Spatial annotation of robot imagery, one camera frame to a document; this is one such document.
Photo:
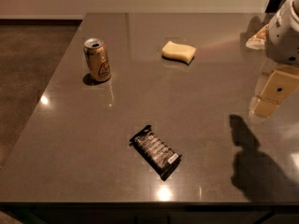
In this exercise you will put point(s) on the white crumpled packet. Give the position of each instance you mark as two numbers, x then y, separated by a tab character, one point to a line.
257	41

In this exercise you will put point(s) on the black snack bar wrapper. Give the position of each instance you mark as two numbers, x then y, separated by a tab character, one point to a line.
160	156

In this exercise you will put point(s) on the yellow sponge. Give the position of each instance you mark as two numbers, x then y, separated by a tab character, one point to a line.
179	52

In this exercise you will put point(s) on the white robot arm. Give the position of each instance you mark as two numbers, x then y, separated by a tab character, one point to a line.
279	78

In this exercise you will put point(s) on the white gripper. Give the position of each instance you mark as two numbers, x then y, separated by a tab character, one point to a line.
282	38

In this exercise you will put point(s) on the orange soda can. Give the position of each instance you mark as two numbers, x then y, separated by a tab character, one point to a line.
95	51

